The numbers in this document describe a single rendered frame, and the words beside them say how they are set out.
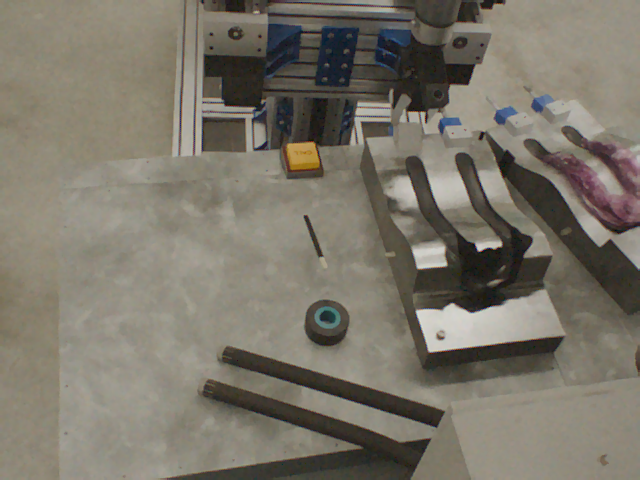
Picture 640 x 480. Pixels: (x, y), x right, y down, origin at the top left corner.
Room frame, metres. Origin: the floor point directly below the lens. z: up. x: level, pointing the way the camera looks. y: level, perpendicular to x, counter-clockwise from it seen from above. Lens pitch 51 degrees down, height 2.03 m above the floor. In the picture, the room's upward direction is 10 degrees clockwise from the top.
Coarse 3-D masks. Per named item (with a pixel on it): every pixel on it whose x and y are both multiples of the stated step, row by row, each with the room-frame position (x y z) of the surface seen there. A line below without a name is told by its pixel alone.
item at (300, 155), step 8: (288, 144) 1.21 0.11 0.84; (296, 144) 1.21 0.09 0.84; (304, 144) 1.22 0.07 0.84; (312, 144) 1.22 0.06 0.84; (288, 152) 1.19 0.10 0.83; (296, 152) 1.19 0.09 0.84; (304, 152) 1.19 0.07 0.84; (312, 152) 1.20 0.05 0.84; (296, 160) 1.17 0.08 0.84; (304, 160) 1.17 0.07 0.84; (312, 160) 1.17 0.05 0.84; (296, 168) 1.16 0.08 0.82; (304, 168) 1.16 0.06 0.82
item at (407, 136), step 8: (392, 128) 1.25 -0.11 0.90; (400, 128) 1.21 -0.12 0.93; (408, 128) 1.22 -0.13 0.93; (416, 128) 1.22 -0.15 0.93; (400, 136) 1.20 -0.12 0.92; (408, 136) 1.21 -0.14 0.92; (416, 136) 1.22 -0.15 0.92; (400, 144) 1.20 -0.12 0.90; (408, 144) 1.20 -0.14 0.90; (416, 144) 1.21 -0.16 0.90
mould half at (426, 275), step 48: (384, 144) 1.20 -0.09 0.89; (432, 144) 1.23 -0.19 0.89; (480, 144) 1.25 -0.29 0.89; (384, 192) 1.07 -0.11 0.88; (384, 240) 1.01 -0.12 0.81; (432, 240) 0.93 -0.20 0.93; (480, 240) 0.95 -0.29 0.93; (432, 288) 0.87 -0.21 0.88; (528, 288) 0.92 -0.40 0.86; (432, 336) 0.77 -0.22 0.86; (480, 336) 0.79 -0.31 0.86; (528, 336) 0.81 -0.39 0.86
